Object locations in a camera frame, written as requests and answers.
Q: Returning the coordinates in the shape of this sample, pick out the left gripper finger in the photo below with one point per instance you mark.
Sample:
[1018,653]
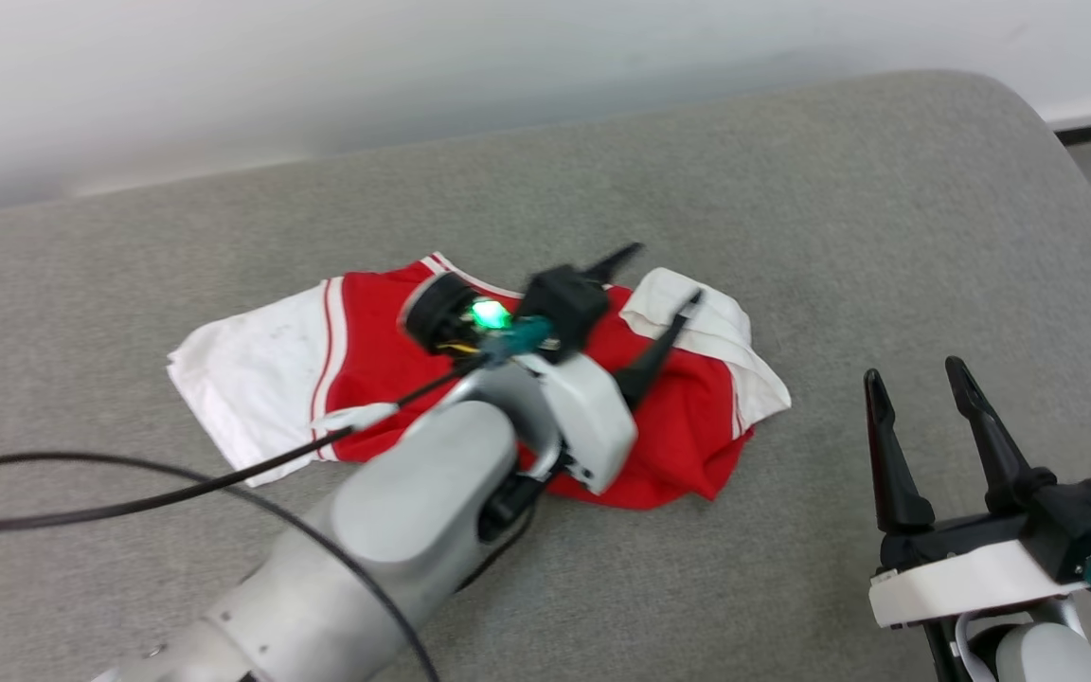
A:
[652,365]
[614,262]

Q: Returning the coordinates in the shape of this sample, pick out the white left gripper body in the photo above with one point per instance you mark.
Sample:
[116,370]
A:
[593,421]

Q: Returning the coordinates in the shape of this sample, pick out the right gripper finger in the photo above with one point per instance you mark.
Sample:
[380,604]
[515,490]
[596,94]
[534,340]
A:
[894,464]
[1000,459]

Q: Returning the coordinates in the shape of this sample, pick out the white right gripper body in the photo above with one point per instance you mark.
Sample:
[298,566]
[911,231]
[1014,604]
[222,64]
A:
[962,583]

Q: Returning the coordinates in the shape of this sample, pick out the red and white t-shirt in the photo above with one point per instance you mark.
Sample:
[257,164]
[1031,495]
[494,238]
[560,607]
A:
[375,341]

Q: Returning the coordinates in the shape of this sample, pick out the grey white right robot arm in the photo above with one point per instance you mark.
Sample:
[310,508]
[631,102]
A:
[1047,658]

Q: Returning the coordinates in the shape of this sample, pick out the grey fabric sofa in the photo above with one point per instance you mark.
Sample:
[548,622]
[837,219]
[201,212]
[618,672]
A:
[792,189]

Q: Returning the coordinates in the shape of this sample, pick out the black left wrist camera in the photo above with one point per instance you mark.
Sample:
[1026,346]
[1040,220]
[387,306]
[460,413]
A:
[560,298]

